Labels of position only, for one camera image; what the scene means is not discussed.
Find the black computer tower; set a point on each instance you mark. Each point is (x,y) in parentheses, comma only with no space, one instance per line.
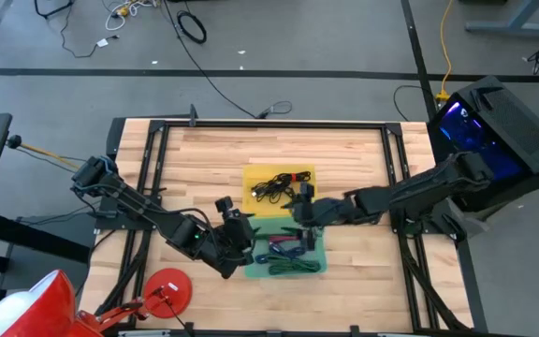
(517,126)

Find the green translucent plastic bin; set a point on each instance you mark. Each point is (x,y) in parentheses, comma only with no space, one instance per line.
(250,270)

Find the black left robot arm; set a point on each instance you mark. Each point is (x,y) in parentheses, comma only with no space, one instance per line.
(157,220)

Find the rod with black knob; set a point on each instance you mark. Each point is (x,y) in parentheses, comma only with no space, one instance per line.
(14,141)

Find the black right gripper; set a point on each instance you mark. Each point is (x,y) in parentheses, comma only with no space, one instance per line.
(316,210)

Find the red desk lamp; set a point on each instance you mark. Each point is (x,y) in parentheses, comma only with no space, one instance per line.
(166,292)

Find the black aluminium rig frame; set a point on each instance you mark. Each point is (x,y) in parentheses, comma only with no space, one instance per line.
(274,124)

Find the black upright clamp post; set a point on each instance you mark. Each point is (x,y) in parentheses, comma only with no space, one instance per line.
(193,114)

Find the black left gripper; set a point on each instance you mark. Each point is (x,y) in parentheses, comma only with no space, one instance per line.
(220,238)

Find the grey desk leg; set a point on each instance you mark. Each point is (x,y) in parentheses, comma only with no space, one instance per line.
(508,27)

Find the black corner plate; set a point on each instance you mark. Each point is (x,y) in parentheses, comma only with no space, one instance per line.
(115,138)

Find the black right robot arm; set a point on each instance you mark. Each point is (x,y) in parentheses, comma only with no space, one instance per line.
(414,192)

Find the yellow translucent plastic bin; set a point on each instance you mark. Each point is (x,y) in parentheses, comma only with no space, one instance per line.
(255,173)

